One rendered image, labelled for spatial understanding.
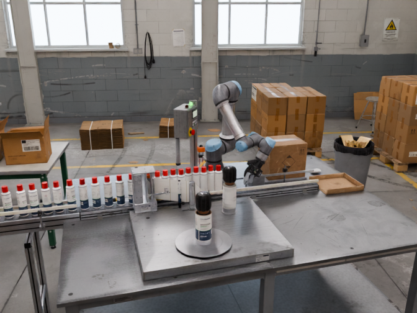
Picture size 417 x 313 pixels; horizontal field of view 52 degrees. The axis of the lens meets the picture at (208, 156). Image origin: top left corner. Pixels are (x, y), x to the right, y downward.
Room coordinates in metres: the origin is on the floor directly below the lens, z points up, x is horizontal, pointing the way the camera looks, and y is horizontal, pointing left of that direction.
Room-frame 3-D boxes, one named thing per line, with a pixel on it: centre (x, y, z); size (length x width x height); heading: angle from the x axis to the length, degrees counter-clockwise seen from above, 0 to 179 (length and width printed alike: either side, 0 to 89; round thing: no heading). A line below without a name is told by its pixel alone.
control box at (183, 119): (2.71, 0.15, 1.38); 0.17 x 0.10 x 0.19; 161
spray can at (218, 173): (2.67, -0.07, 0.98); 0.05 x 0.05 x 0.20
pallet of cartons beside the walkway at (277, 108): (6.36, -1.16, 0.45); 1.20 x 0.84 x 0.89; 7
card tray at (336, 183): (2.92, -0.94, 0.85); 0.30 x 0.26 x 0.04; 106
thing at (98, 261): (2.59, -0.13, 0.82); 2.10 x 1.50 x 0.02; 106
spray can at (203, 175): (2.65, 0.03, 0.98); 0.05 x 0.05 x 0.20
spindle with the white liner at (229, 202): (2.41, -0.13, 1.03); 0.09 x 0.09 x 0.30
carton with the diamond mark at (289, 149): (3.12, -0.56, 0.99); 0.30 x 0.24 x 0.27; 105
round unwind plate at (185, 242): (2.03, 0.03, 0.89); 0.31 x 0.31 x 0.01
